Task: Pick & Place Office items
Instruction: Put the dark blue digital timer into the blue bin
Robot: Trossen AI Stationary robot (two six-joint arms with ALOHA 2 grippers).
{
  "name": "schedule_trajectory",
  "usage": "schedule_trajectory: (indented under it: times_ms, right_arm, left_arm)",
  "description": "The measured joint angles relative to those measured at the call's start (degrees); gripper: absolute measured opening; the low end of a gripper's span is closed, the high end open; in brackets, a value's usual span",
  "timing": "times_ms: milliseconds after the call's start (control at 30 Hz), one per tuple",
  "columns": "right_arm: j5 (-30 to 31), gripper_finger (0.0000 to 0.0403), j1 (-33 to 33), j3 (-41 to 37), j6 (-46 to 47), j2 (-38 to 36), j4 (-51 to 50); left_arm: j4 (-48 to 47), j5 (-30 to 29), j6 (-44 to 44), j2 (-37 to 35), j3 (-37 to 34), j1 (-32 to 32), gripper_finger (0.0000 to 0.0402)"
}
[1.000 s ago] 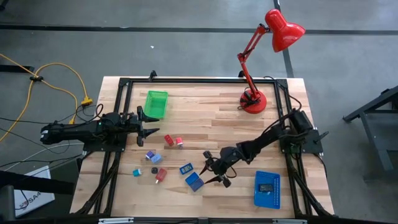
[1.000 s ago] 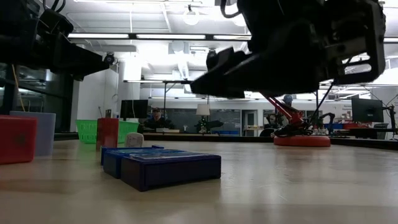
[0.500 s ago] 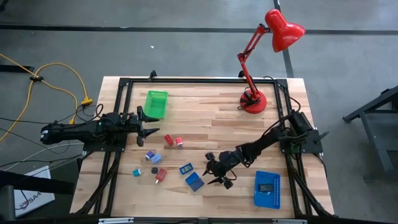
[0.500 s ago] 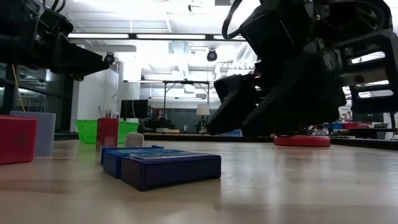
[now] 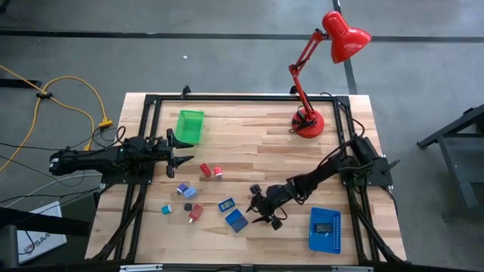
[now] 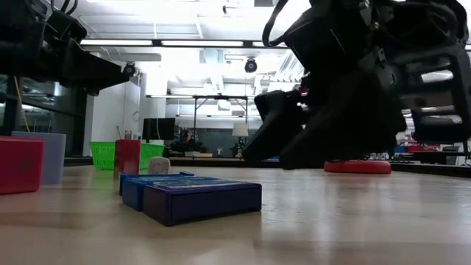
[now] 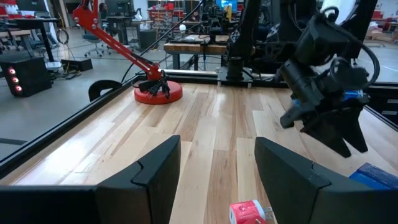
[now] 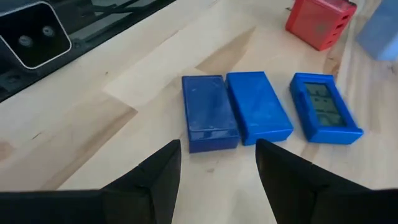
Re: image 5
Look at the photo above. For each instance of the blue digital clock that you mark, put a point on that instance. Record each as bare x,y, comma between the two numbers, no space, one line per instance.
226,204

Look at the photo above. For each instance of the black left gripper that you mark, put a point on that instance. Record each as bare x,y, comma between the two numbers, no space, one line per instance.
160,153

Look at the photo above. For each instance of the red desk lamp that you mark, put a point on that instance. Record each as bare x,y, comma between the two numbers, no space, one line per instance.
346,38

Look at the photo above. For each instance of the purple wall charger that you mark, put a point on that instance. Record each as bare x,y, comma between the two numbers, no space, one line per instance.
182,188

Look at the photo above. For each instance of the green plastic basket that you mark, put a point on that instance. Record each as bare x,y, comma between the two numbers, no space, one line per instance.
189,126

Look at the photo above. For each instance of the grey box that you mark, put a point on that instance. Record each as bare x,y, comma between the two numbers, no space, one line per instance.
8,247

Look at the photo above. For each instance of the teal wall charger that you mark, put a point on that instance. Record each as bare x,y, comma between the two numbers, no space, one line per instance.
166,209

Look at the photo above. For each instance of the light blue wall charger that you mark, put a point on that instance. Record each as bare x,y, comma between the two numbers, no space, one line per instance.
190,192

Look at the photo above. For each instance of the black digital clock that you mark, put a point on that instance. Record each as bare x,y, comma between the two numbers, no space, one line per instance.
323,228

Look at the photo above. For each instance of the long red wall charger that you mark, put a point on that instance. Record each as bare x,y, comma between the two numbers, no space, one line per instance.
196,212

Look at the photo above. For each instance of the blue plastic tray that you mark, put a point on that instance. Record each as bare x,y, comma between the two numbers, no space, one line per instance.
325,243

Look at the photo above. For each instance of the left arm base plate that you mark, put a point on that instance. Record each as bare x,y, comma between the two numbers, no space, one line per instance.
125,180

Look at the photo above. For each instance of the white cardboard box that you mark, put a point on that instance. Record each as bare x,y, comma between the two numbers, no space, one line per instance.
41,238

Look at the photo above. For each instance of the silver metal bracket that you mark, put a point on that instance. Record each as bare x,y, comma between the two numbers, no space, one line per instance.
351,269
140,267

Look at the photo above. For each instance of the black beam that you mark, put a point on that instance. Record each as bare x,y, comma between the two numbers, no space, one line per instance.
45,223

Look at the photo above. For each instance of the red and white wall charger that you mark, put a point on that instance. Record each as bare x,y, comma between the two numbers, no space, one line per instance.
218,171

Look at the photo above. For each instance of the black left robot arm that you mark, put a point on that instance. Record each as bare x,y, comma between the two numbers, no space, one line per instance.
94,160

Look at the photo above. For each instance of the black side table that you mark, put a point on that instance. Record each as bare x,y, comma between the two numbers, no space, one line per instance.
459,124

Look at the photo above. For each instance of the black wall charger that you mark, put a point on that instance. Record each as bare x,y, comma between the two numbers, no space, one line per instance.
188,206

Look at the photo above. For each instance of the blue rectangular plastic case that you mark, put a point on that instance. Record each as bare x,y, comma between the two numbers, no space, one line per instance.
236,220

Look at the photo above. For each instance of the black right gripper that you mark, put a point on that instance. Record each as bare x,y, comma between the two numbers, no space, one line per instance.
276,198

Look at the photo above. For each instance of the black metal table frame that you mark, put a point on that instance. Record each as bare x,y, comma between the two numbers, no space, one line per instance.
246,97

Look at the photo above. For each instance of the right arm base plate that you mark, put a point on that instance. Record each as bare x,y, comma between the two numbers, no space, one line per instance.
382,172

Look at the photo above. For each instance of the black floor bar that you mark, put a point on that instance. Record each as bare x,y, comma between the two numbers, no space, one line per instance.
19,83

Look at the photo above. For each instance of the black frame clamp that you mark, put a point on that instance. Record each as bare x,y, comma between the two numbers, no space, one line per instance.
185,91
293,90

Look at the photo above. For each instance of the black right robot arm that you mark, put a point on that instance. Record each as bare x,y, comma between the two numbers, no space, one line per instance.
321,175

